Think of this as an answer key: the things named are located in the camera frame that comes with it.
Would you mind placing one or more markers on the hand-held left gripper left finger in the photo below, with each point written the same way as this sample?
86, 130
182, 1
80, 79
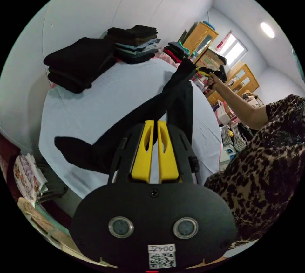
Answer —
141, 158

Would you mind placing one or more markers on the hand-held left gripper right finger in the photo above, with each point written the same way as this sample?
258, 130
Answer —
168, 160

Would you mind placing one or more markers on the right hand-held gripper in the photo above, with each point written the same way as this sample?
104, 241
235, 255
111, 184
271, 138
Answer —
220, 76

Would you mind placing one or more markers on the black pants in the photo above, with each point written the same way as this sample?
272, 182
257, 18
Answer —
147, 108

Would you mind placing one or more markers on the person's right forearm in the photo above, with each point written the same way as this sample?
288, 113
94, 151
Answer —
240, 106

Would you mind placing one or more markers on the person's right hand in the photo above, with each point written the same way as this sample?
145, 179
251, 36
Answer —
214, 83

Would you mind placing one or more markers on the printed carton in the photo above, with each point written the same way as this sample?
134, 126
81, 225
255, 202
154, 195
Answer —
208, 60

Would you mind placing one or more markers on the wooden cupboard with glass door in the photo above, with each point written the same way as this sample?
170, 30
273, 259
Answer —
201, 38

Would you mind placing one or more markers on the wide wooden cupboard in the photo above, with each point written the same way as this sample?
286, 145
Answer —
240, 79

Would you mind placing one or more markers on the pile of colourful clothes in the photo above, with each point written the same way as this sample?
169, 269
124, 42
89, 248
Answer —
175, 51

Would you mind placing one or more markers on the window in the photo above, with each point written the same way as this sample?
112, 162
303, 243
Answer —
234, 48

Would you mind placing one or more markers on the ceiling lamp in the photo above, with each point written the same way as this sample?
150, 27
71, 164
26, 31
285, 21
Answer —
267, 29

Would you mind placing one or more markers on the pile of dark folded clothes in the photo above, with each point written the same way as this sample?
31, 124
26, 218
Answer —
135, 44

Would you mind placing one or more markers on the person's body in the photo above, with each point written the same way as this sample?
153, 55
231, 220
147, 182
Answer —
267, 170

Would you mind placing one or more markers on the pile of black clothes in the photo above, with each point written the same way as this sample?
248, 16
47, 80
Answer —
78, 63

